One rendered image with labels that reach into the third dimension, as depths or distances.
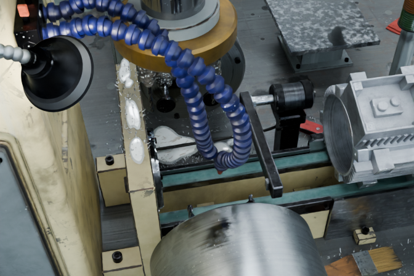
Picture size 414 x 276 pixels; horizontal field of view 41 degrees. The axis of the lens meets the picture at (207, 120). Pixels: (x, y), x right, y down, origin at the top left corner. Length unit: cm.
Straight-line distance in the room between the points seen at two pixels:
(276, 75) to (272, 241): 84
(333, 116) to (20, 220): 65
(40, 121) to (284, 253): 35
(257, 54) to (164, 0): 89
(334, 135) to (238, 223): 47
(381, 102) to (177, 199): 44
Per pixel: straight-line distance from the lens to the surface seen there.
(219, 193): 114
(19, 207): 77
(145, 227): 88
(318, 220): 112
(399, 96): 104
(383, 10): 184
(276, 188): 95
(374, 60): 162
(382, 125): 100
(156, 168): 93
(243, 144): 66
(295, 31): 149
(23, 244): 84
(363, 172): 104
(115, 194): 120
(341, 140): 116
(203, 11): 76
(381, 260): 117
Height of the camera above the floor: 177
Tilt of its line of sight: 45 degrees down
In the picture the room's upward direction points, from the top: 1 degrees counter-clockwise
